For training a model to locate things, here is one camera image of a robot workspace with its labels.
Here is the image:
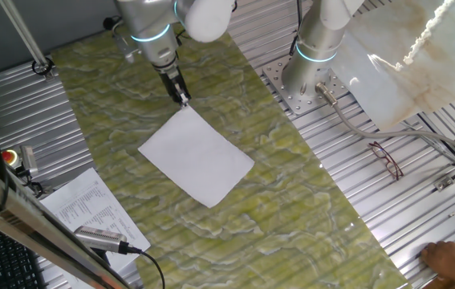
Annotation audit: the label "aluminium frame beam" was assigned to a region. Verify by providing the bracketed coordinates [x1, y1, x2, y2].
[0, 154, 132, 289]

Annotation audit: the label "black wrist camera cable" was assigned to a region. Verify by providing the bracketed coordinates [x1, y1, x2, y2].
[173, 26, 190, 46]

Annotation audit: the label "printed white paper sheet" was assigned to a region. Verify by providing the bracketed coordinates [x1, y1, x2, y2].
[39, 167, 152, 274]

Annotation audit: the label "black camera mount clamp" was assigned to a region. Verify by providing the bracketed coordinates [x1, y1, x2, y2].
[16, 166, 46, 198]

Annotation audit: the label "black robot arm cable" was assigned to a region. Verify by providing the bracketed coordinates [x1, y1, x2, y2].
[289, 0, 304, 57]

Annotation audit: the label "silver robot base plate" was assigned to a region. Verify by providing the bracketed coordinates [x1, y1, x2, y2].
[262, 55, 351, 116]

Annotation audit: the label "aluminium support pole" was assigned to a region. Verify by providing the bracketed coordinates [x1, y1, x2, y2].
[0, 0, 55, 77]

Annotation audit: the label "silver depth camera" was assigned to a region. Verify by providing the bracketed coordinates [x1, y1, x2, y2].
[73, 225, 130, 255]
[20, 144, 39, 173]

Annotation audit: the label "red emergency stop button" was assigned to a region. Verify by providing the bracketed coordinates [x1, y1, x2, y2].
[1, 149, 22, 169]

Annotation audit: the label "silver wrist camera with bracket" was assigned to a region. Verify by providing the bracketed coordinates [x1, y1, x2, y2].
[102, 15, 142, 64]

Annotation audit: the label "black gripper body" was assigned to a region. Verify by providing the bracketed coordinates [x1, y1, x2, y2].
[153, 63, 188, 100]

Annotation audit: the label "person's right hand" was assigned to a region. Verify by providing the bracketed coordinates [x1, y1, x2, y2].
[419, 240, 455, 288]

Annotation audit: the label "red framed eyeglasses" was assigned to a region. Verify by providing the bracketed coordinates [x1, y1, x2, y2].
[368, 140, 404, 181]

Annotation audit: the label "green marble pattern mat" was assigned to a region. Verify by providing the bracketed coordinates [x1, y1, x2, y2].
[50, 11, 411, 289]

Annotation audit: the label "black cable loop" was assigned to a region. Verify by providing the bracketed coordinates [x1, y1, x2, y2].
[31, 57, 55, 76]

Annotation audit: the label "grey robot power cable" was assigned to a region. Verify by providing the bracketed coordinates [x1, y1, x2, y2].
[315, 82, 455, 161]

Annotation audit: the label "white marble pattern board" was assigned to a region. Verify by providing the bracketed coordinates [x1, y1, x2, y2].
[331, 0, 455, 132]

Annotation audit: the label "black computer keyboard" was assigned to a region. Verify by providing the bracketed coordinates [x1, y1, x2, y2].
[0, 216, 47, 289]

